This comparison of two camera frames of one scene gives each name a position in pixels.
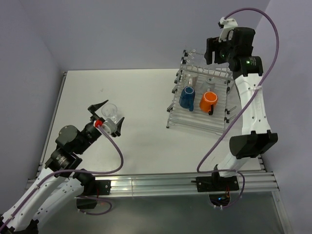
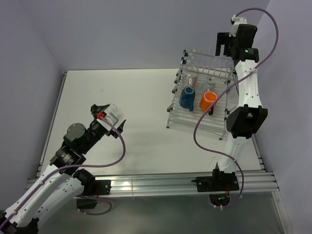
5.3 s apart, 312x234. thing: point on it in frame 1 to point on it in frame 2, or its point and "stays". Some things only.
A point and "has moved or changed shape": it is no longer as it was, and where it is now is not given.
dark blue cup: x=186 y=97 stays
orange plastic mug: x=207 y=100 stays
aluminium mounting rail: x=124 y=185 stays
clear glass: x=198 y=59 has moved or changed shape
